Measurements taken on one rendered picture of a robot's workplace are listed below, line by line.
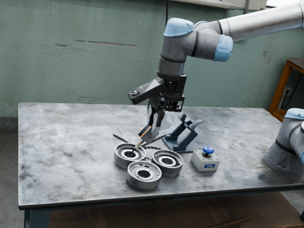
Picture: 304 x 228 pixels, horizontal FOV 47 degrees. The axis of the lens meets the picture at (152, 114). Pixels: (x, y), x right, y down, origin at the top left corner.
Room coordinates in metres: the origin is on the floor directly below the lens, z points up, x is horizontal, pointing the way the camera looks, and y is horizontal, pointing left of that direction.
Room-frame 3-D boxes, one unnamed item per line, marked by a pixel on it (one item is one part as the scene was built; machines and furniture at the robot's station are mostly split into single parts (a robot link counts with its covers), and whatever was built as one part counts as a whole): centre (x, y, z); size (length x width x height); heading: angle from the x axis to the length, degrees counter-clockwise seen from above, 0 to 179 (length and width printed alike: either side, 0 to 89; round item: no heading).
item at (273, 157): (1.17, -0.53, 0.85); 0.15 x 0.15 x 0.10
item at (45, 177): (1.20, -0.14, 0.79); 1.20 x 0.60 x 0.02; 114
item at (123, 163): (0.98, 0.04, 0.82); 0.10 x 0.10 x 0.04
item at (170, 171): (0.98, -0.08, 0.82); 0.10 x 0.10 x 0.04
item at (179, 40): (0.98, -0.03, 1.23); 0.09 x 0.08 x 0.11; 96
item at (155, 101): (0.99, -0.03, 1.07); 0.09 x 0.08 x 0.12; 117
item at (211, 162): (1.05, -0.22, 0.82); 0.08 x 0.07 x 0.05; 114
